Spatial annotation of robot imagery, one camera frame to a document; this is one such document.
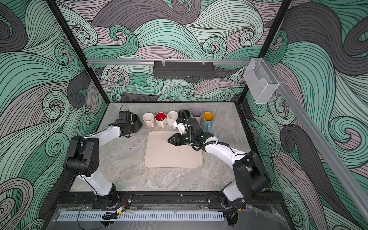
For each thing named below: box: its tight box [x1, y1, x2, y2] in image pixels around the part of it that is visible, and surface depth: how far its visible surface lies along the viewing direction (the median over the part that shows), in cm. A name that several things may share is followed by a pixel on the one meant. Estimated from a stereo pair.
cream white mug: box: [154, 112, 167, 129], surface depth 103 cm
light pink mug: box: [142, 112, 155, 128], surface depth 101 cm
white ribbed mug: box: [166, 110, 179, 130], surface depth 104 cm
